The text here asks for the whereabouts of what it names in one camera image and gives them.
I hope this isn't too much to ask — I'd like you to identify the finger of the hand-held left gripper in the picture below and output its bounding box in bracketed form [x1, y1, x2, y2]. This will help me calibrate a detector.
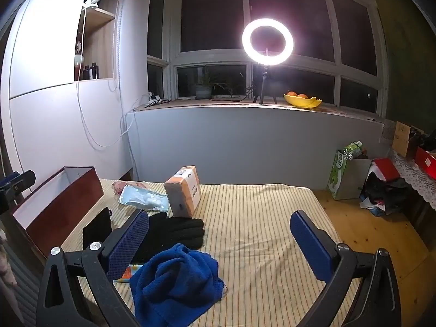
[0, 170, 36, 212]

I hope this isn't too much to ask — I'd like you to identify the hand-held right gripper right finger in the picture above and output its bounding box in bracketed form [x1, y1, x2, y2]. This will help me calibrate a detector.
[289, 210, 402, 327]

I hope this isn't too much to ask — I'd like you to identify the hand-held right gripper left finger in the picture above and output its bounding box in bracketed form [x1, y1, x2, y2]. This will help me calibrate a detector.
[36, 208, 150, 327]

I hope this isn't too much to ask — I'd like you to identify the black drawstring pouch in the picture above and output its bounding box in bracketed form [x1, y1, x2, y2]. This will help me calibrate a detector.
[83, 206, 113, 251]

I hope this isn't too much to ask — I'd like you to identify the black pouch Warrior Star label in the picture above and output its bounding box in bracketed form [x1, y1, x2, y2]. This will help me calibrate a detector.
[131, 211, 205, 263]

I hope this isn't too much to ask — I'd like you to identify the dark red cardboard box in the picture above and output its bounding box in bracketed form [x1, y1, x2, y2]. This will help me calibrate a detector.
[12, 166, 104, 259]

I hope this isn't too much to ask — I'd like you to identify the blue towel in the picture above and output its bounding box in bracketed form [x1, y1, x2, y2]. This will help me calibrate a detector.
[129, 243, 225, 327]

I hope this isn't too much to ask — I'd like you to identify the orange tissue pack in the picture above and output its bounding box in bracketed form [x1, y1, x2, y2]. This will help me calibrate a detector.
[163, 165, 202, 219]

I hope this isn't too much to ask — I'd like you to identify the person's left forearm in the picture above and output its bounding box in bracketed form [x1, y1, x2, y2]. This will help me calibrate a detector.
[0, 221, 18, 287]

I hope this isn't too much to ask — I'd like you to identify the colourful printed packet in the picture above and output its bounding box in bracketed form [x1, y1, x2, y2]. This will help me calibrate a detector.
[112, 264, 145, 283]

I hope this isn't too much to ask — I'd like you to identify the clear face mask packet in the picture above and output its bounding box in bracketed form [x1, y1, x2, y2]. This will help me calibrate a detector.
[119, 184, 170, 212]

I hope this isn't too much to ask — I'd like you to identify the striped yellow cloth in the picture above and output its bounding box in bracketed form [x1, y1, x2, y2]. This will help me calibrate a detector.
[59, 179, 362, 327]

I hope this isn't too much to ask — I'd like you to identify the pink packet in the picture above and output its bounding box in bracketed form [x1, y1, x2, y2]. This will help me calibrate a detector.
[112, 180, 147, 196]

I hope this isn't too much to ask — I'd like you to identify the green printed cardboard box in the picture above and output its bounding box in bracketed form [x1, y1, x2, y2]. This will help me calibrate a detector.
[328, 149, 372, 201]

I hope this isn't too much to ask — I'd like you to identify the pile of clothes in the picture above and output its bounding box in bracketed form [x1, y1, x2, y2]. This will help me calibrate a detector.
[360, 158, 414, 217]

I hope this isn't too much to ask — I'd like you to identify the white lace cloth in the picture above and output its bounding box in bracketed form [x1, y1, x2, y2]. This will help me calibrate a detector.
[381, 119, 436, 212]

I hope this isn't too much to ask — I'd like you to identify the brown cardboard box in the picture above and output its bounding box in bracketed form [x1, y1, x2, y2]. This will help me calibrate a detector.
[392, 121, 425, 159]

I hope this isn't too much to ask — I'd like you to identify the yellow fruit bowl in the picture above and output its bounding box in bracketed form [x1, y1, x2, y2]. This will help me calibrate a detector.
[284, 93, 323, 109]

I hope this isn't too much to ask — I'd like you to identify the black tripod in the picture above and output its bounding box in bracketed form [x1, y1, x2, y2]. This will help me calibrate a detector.
[253, 49, 278, 105]

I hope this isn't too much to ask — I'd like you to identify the potted plant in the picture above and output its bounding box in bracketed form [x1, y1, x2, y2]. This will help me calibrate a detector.
[191, 71, 235, 100]

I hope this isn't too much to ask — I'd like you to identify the window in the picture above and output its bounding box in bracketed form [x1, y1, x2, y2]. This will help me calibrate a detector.
[147, 0, 389, 111]

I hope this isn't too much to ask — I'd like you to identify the white cable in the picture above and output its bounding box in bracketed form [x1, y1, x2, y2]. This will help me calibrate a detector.
[77, 7, 137, 149]

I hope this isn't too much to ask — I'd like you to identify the wooden wall shelf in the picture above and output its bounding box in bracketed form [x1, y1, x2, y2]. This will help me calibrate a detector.
[74, 0, 125, 82]

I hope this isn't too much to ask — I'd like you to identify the white blind cord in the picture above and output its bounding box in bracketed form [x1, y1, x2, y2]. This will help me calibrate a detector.
[114, 0, 125, 92]

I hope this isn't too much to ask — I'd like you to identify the ring light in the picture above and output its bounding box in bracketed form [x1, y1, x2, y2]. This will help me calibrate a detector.
[242, 18, 294, 66]

